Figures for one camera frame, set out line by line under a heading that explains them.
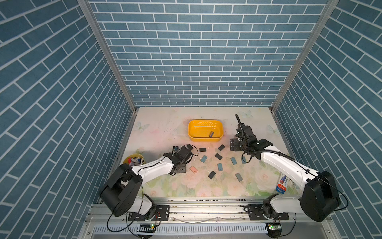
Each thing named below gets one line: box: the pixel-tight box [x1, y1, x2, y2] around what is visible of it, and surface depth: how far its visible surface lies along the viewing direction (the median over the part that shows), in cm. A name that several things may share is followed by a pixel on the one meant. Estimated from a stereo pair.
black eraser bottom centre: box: [207, 170, 217, 180], surface depth 88 cm
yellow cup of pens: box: [122, 153, 145, 166], surface depth 81 cm
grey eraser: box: [234, 172, 244, 182], surface depth 88 cm
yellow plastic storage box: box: [187, 119, 224, 142], surface depth 108 cm
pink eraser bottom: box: [189, 165, 198, 174], surface depth 90 cm
